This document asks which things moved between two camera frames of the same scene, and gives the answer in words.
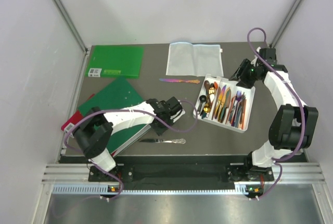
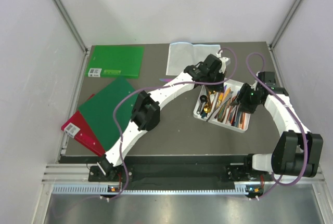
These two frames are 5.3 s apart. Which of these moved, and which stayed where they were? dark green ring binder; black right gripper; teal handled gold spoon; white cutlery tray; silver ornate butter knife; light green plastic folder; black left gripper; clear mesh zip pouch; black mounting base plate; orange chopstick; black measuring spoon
Moved: silver ornate butter knife; black left gripper; black right gripper
Stayed: light green plastic folder; teal handled gold spoon; orange chopstick; black mounting base plate; white cutlery tray; dark green ring binder; clear mesh zip pouch; black measuring spoon
